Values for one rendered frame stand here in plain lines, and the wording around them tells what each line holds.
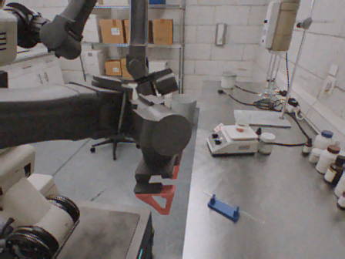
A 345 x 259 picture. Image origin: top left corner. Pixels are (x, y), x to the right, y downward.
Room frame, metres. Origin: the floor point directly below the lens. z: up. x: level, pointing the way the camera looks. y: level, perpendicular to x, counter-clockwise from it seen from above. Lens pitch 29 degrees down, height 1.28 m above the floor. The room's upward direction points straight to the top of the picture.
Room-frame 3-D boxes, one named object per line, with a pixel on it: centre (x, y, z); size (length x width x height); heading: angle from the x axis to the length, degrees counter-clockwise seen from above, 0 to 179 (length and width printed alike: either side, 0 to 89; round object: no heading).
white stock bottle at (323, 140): (0.77, -0.65, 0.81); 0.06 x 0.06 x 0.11
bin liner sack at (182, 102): (2.47, -0.13, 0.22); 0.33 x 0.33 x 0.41
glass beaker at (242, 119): (0.84, -0.31, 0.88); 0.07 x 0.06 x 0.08; 66
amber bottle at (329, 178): (0.60, -0.59, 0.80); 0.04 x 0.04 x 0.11
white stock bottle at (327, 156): (0.66, -0.60, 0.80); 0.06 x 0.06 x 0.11
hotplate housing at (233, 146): (0.83, -0.28, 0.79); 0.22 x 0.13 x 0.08; 94
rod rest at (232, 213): (0.46, -0.16, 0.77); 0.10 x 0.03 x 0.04; 52
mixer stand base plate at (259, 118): (1.15, -0.53, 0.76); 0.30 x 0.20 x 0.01; 81
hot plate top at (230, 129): (0.83, -0.30, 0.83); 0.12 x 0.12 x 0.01; 4
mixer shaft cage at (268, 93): (1.15, -0.54, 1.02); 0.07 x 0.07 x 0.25
